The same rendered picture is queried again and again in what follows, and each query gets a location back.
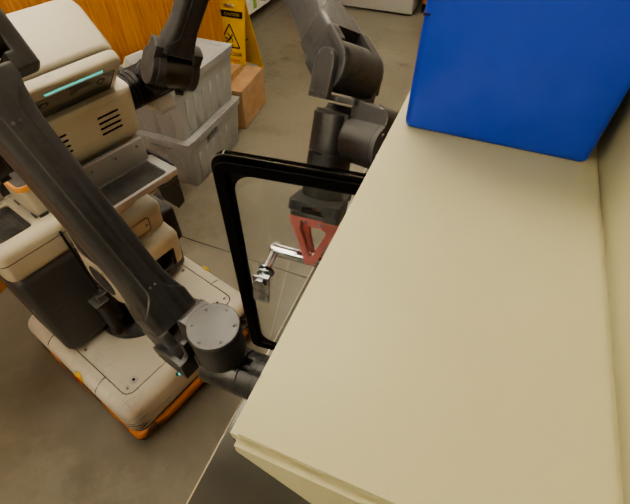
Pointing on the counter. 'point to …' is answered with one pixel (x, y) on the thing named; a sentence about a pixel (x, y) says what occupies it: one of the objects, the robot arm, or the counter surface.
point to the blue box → (528, 70)
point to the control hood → (449, 338)
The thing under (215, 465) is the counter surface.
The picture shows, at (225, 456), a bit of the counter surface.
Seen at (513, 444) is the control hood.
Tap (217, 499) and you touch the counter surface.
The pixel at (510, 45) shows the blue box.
